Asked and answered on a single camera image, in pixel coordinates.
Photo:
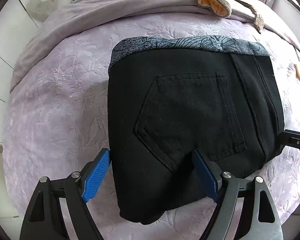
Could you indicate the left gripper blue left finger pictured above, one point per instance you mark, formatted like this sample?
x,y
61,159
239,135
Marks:
x,y
93,174

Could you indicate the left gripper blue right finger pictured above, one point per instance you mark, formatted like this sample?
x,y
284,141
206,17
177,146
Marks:
x,y
209,174

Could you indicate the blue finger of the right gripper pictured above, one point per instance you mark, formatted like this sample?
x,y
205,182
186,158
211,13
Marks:
x,y
290,138

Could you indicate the black pants with patterned waistband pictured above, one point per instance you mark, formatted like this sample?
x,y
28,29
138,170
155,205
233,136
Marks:
x,y
168,97

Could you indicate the lilac embossed bed blanket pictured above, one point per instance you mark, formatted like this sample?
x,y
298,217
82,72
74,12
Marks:
x,y
57,117

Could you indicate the white standing fan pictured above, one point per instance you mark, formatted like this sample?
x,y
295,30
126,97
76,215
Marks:
x,y
41,9

